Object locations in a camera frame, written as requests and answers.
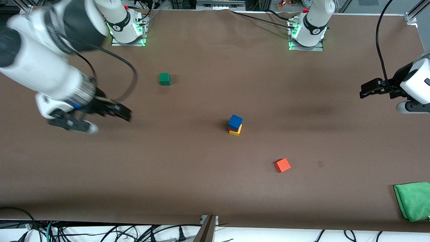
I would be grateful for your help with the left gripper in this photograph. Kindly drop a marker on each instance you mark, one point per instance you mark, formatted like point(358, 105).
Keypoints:
point(395, 85)

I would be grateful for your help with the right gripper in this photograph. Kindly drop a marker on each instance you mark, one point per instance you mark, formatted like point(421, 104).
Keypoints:
point(99, 105)

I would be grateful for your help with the red block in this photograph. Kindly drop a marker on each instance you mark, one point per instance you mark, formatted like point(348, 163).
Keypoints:
point(231, 129)

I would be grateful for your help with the blue block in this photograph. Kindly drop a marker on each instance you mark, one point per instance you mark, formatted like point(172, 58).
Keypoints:
point(235, 121)

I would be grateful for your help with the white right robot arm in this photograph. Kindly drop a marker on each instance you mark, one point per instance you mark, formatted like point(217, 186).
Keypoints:
point(40, 67)

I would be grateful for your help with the green block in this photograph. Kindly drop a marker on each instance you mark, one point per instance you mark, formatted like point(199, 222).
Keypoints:
point(164, 79)

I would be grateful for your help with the orange block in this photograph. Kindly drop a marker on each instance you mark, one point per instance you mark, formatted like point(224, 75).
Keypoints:
point(282, 165)

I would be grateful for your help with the yellow block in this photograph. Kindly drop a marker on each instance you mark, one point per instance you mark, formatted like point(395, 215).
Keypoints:
point(235, 133)

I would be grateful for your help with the green cloth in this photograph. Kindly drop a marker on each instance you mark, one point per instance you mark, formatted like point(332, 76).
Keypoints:
point(415, 200)

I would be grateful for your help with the black power plug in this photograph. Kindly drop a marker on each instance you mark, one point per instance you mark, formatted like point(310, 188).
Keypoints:
point(181, 235)

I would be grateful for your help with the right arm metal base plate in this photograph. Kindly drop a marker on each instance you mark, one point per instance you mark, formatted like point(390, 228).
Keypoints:
point(117, 43)

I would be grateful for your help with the aluminium post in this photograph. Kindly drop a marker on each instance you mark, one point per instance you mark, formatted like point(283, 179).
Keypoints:
point(206, 232)

